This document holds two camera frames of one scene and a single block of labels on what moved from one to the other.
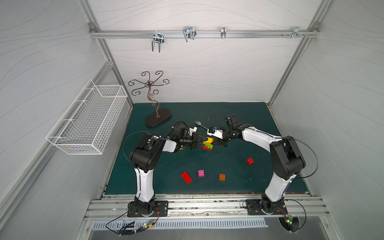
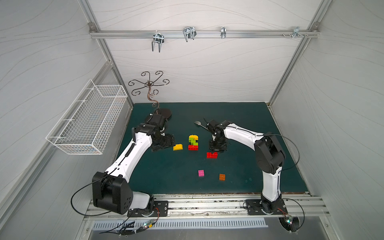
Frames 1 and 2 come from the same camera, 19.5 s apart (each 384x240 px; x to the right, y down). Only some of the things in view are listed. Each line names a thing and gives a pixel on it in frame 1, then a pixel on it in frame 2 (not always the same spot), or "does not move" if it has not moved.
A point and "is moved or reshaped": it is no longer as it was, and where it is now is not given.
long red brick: [186, 177] → [212, 155]
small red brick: [206, 147] is moved or reshaped
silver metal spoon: [198, 123] does not move
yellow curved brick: [209, 141] is moved or reshaped
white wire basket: [87, 126] does not move
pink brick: [201, 173] does not move
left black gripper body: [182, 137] → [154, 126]
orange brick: [222, 177] does not move
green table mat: [242, 165] does not move
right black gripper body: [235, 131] → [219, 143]
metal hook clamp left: [159, 38] does not move
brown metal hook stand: [162, 114] does not move
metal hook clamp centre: [189, 32] does not move
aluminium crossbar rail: [203, 33] does not move
